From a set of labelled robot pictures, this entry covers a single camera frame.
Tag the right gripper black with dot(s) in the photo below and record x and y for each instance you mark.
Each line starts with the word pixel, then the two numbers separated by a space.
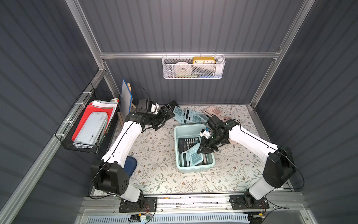
pixel 210 141

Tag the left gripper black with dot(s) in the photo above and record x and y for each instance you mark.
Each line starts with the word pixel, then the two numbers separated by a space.
pixel 161 115

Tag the small pink calculator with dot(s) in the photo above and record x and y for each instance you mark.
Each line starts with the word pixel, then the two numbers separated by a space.
pixel 207 159

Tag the mint green storage box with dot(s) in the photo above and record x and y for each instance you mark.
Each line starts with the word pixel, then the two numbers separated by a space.
pixel 189 131

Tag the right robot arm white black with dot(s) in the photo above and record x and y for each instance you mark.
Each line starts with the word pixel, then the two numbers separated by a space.
pixel 278 161

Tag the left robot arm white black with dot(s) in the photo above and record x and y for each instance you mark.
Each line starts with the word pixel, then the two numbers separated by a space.
pixel 109 173

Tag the pink calculator back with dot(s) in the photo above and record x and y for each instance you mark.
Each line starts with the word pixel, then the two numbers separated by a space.
pixel 212 111

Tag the floral table mat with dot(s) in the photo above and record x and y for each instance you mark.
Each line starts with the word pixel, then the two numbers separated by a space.
pixel 235 169

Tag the blue framed whiteboard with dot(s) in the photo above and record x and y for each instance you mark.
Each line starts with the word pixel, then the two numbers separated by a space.
pixel 126 100

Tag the wooden easel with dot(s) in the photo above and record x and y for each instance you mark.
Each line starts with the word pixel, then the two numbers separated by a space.
pixel 132 107

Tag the white papers in basket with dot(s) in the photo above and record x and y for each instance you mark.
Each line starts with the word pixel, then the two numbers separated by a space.
pixel 113 104

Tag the white tape roll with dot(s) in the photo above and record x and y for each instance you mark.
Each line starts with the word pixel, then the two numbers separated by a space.
pixel 182 69

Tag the navy blue case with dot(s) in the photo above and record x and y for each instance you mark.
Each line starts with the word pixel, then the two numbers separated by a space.
pixel 130 165

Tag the yellow clock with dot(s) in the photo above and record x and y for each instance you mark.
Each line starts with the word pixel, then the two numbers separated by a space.
pixel 204 60

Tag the red folder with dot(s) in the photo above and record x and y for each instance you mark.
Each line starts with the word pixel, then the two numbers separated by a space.
pixel 90 109

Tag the white pencil case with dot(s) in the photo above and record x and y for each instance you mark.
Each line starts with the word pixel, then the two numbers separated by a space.
pixel 92 130

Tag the small circuit board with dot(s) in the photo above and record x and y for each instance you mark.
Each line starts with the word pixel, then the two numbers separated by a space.
pixel 139 218

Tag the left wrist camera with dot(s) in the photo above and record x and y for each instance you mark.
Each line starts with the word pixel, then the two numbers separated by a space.
pixel 147 106

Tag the white wire wall basket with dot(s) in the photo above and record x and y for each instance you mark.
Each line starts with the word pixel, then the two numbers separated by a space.
pixel 199 71

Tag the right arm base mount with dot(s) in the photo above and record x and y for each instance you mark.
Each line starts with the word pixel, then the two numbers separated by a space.
pixel 247 202

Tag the black wire side basket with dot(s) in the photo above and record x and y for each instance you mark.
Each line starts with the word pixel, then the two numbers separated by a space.
pixel 65 135

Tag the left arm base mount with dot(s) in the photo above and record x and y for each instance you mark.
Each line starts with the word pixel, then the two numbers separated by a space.
pixel 143 205

